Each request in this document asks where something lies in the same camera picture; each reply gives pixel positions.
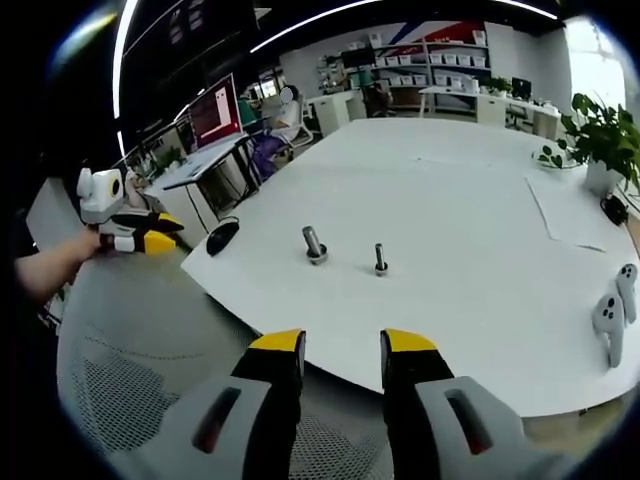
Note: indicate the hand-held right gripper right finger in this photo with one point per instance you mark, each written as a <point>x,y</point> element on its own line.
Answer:
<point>412,370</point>

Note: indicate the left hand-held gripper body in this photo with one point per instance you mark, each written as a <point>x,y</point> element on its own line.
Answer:
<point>100,197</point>

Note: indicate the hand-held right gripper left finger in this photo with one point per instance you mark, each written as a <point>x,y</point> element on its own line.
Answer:
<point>275,370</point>

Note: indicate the small threaded stud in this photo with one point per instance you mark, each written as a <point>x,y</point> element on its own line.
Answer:
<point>379,252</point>

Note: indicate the large threaded stud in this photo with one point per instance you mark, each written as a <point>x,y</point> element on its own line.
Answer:
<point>311,239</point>

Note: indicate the person's left hand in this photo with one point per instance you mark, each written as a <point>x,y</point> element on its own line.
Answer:
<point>94,242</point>

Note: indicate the white standing desk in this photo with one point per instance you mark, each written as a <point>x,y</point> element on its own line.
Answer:
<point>190,170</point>

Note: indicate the black computer mouse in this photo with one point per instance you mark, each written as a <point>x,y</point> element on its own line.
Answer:
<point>222,239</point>

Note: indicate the grey mesh office chair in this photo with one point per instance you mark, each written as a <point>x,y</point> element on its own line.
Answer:
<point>140,350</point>

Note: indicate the computer monitor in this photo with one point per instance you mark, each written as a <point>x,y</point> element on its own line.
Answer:
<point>217,112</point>

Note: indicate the white office chair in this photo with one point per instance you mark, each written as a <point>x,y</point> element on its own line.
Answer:
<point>306,125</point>

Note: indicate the white handheld controller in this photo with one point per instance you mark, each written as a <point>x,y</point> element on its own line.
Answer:
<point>610,320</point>
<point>627,290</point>

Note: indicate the white cabinet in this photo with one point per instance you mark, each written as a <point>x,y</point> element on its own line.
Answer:
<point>335,115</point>

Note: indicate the white paper sheet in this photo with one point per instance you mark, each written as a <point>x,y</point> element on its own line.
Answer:
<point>565,212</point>

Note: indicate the small plant in bowl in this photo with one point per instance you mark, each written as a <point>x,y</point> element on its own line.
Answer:
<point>552,159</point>

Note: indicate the small black device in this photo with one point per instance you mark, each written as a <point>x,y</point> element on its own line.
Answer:
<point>614,210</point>

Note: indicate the long white desk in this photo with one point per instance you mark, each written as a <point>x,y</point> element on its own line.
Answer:
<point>490,107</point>

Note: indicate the potted green plant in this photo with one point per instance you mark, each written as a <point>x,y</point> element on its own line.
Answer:
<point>605,140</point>

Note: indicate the shelf with white bins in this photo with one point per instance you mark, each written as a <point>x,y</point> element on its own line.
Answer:
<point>435,62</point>

